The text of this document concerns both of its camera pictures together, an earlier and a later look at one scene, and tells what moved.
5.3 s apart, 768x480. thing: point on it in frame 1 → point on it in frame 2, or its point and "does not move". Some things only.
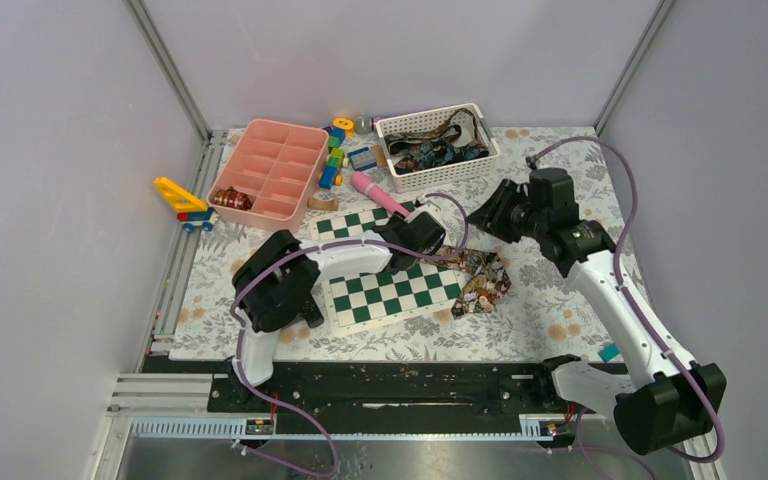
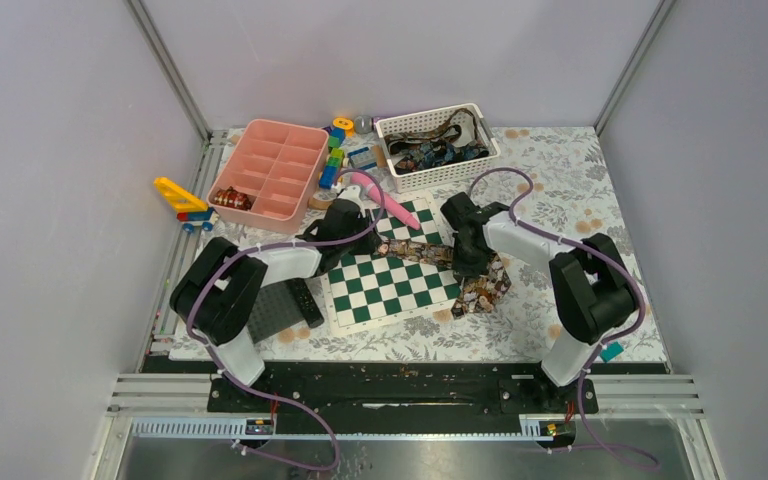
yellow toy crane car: x=192 y=211 does not move
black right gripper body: x=511 y=215 → x=470 y=263
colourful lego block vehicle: x=336 y=160 does not move
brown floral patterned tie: x=488 y=280 does not move
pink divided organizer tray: x=280 y=166 does not move
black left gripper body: x=398 y=222 → x=363 y=245
